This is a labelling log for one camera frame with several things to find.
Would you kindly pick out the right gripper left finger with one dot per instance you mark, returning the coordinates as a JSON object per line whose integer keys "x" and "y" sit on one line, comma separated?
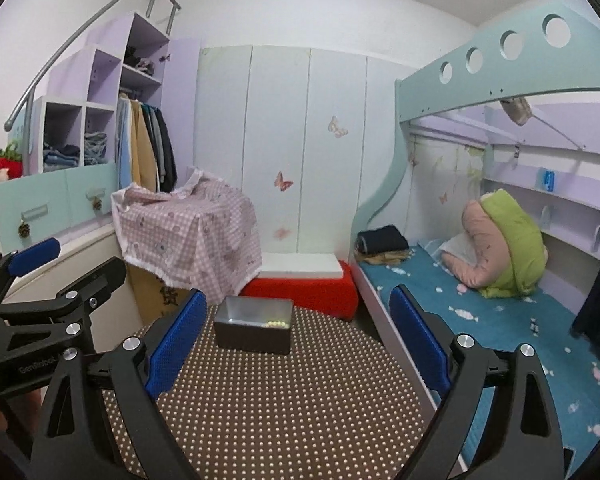
{"x": 138, "y": 375}

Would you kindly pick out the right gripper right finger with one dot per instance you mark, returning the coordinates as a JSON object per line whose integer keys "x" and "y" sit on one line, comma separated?
{"x": 457, "y": 368}

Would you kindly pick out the person's left hand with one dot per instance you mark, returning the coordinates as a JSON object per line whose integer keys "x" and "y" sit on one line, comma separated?
{"x": 19, "y": 418}

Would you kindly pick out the cardboard box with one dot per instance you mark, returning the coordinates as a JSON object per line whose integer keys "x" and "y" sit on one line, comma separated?
{"x": 153, "y": 298}

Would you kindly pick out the pink folded blanket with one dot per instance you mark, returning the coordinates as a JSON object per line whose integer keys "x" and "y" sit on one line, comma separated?
{"x": 479, "y": 256}

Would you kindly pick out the blue candy print bedsheet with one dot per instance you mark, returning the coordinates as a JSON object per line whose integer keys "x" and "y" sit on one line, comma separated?
{"x": 571, "y": 364}

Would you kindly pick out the green folded blanket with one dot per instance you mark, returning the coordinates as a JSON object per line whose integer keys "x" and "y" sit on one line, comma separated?
{"x": 526, "y": 250}

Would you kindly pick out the brown polka dot tablecloth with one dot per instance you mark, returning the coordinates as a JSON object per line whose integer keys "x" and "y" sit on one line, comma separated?
{"x": 338, "y": 406}

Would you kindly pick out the silver metal tin box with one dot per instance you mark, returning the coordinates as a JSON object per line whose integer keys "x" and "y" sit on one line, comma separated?
{"x": 251, "y": 324}

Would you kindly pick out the teal drawer cabinet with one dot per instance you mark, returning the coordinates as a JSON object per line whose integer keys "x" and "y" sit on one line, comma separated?
{"x": 64, "y": 204}

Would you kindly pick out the red ottoman bench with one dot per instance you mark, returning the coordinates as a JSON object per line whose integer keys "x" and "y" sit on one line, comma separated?
{"x": 337, "y": 297}

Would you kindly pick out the dark folded clothes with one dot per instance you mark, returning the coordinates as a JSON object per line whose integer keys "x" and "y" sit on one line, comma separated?
{"x": 385, "y": 245}

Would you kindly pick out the pink checkered cloth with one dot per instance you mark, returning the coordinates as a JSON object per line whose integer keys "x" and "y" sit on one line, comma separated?
{"x": 203, "y": 235}

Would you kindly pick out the white board on ottoman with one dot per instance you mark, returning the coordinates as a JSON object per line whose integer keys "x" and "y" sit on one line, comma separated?
{"x": 300, "y": 266}

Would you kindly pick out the red plush toy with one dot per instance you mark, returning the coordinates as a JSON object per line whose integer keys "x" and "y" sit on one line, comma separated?
{"x": 11, "y": 164}

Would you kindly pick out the hanging clothes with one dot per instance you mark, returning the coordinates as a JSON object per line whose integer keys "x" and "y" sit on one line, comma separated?
{"x": 144, "y": 151}

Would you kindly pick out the lilac shelf unit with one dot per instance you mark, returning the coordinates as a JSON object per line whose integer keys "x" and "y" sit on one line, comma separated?
{"x": 128, "y": 54}

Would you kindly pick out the white wardrobe with butterflies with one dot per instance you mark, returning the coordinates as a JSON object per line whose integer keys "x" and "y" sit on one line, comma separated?
{"x": 306, "y": 134}

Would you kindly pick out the metal stair handrail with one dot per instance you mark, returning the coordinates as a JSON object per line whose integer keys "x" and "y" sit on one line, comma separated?
{"x": 26, "y": 99}

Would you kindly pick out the teal bunk bed frame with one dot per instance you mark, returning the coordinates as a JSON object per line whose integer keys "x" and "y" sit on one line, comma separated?
{"x": 547, "y": 49}

